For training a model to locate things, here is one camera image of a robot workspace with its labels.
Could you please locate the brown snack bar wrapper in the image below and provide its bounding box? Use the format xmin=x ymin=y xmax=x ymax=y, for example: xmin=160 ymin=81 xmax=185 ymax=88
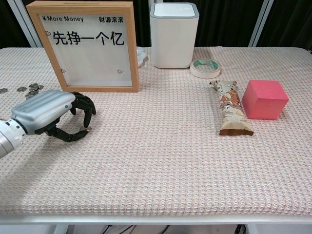
xmin=209 ymin=79 xmax=254 ymax=137

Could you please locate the white metal partition post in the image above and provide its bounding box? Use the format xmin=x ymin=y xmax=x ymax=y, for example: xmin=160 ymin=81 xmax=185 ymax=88
xmin=248 ymin=0 xmax=274 ymax=47
xmin=14 ymin=0 xmax=41 ymax=48

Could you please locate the white square trash bin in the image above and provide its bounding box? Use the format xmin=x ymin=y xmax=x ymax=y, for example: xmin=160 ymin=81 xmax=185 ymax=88
xmin=149 ymin=2 xmax=200 ymax=69

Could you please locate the beige woven tablecloth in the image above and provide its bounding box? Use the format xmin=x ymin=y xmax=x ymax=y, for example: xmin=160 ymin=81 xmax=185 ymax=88
xmin=0 ymin=46 xmax=312 ymax=216

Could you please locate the wooden coin bank box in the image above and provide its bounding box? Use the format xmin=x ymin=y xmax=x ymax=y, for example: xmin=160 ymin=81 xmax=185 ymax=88
xmin=26 ymin=1 xmax=140 ymax=93

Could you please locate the masking tape roll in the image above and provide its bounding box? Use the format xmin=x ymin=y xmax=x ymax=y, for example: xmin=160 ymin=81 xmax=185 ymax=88
xmin=190 ymin=58 xmax=222 ymax=79

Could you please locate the black pleated curtain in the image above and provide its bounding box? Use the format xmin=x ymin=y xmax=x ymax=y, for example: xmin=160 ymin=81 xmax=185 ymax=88
xmin=0 ymin=0 xmax=31 ymax=49
xmin=196 ymin=0 xmax=262 ymax=47
xmin=133 ymin=0 xmax=152 ymax=47
xmin=264 ymin=0 xmax=312 ymax=49

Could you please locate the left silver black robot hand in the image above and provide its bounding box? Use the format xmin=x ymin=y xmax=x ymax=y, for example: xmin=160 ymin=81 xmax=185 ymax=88
xmin=11 ymin=90 xmax=97 ymax=142

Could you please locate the pink foam cube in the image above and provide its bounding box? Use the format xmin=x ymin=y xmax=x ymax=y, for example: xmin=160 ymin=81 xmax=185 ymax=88
xmin=241 ymin=79 xmax=290 ymax=120

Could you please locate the white flower-shaped plate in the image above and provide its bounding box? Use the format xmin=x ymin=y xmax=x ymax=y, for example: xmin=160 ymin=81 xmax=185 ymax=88
xmin=136 ymin=46 xmax=149 ymax=68

